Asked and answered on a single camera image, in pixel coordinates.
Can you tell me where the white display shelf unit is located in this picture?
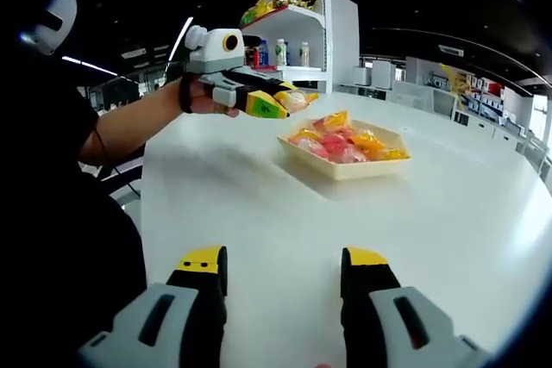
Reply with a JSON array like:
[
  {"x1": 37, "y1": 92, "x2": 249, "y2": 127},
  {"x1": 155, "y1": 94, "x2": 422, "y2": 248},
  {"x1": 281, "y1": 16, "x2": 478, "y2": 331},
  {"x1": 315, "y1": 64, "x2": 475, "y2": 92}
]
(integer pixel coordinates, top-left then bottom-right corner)
[{"x1": 239, "y1": 0, "x2": 361, "y2": 94}]

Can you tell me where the yellow lattice stand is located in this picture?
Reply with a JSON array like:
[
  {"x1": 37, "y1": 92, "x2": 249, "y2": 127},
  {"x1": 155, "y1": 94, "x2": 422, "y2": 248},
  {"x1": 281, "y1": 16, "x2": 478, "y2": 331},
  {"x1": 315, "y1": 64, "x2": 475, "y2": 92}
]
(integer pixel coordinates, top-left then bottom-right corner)
[{"x1": 439, "y1": 62, "x2": 474, "y2": 106}]

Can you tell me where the beige hexagonal bowl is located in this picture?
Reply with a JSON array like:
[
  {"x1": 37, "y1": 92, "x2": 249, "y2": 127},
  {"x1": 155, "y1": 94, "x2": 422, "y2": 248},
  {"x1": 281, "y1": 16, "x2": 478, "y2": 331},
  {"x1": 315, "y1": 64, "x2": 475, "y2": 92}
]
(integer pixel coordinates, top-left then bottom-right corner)
[{"x1": 277, "y1": 117, "x2": 413, "y2": 182}]

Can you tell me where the yellow marshmallow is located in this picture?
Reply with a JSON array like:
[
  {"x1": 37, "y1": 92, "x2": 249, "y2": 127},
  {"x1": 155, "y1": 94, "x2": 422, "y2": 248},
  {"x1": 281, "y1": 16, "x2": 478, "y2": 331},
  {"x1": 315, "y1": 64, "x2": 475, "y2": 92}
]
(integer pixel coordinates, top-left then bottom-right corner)
[{"x1": 273, "y1": 90, "x2": 320, "y2": 113}]

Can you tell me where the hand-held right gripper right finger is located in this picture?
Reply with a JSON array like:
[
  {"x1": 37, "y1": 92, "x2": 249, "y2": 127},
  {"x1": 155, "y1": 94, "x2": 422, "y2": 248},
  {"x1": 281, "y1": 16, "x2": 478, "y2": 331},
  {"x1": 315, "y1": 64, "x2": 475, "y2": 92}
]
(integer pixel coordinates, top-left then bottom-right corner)
[{"x1": 339, "y1": 246, "x2": 492, "y2": 368}]

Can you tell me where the pile of marshmallows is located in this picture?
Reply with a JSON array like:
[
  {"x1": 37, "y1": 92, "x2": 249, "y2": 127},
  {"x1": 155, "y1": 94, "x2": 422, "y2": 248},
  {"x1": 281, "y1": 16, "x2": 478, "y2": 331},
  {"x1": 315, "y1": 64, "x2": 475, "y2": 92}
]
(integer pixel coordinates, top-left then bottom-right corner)
[{"x1": 287, "y1": 109, "x2": 410, "y2": 165}]

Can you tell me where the white worn device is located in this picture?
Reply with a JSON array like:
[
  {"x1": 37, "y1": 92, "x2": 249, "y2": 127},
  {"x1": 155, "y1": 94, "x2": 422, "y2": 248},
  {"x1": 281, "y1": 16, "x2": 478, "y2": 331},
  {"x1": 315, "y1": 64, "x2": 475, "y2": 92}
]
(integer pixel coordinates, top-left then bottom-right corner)
[{"x1": 19, "y1": 0, "x2": 78, "y2": 58}]

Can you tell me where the white bottle green label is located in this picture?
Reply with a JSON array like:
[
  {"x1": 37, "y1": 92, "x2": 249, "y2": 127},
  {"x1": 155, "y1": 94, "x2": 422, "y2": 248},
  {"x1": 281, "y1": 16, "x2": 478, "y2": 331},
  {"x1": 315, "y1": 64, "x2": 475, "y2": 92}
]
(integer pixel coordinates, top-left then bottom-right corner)
[{"x1": 274, "y1": 38, "x2": 289, "y2": 67}]

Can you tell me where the person in black shirt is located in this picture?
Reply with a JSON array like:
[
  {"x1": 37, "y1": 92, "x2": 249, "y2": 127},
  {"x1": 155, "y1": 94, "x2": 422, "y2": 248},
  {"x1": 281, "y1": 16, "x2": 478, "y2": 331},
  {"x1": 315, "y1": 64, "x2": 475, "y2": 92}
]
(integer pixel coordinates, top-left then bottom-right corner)
[{"x1": 0, "y1": 53, "x2": 147, "y2": 368}]

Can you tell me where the black wrist strap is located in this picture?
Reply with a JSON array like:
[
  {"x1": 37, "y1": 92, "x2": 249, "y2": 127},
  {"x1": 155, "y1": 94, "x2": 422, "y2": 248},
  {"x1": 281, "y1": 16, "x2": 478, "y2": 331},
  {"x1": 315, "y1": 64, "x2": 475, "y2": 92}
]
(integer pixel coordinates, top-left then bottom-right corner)
[{"x1": 179, "y1": 74, "x2": 196, "y2": 115}]

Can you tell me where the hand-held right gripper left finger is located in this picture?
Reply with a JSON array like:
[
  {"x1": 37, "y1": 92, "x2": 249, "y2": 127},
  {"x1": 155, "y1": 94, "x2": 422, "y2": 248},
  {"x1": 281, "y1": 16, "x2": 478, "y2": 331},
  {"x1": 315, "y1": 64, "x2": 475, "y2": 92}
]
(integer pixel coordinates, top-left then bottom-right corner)
[{"x1": 76, "y1": 245, "x2": 229, "y2": 368}]

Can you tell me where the person's left hand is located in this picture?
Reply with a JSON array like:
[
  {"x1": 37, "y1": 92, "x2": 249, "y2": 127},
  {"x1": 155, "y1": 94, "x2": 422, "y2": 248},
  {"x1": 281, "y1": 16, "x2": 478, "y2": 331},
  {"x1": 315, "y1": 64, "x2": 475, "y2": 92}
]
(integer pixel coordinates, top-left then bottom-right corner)
[{"x1": 189, "y1": 77, "x2": 241, "y2": 119}]

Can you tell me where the ceiling air vent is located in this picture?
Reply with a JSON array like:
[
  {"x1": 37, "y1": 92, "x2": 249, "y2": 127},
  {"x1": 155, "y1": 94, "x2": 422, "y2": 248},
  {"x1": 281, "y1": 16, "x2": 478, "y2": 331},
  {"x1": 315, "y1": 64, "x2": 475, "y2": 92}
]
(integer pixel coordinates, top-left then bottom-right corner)
[{"x1": 437, "y1": 43, "x2": 466, "y2": 58}]

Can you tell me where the green snack packet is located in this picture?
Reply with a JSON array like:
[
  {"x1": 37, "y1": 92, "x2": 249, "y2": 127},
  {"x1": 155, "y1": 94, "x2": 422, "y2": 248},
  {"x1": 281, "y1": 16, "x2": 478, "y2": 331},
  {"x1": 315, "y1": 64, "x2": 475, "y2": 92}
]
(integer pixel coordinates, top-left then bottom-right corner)
[{"x1": 240, "y1": 8, "x2": 262, "y2": 27}]

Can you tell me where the ceiling strip light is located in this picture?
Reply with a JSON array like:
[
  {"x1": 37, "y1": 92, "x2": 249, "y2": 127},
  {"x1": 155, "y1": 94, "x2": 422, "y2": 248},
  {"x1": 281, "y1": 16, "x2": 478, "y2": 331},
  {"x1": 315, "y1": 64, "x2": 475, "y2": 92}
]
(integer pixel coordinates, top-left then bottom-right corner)
[
  {"x1": 60, "y1": 55, "x2": 118, "y2": 78},
  {"x1": 167, "y1": 16, "x2": 195, "y2": 62}
]

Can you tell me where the white box appliance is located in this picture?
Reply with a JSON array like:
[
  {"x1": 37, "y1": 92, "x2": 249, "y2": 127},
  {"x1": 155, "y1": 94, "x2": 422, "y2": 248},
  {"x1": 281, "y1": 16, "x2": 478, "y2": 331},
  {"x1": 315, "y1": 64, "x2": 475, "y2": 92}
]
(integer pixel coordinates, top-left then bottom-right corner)
[{"x1": 371, "y1": 60, "x2": 396, "y2": 89}]

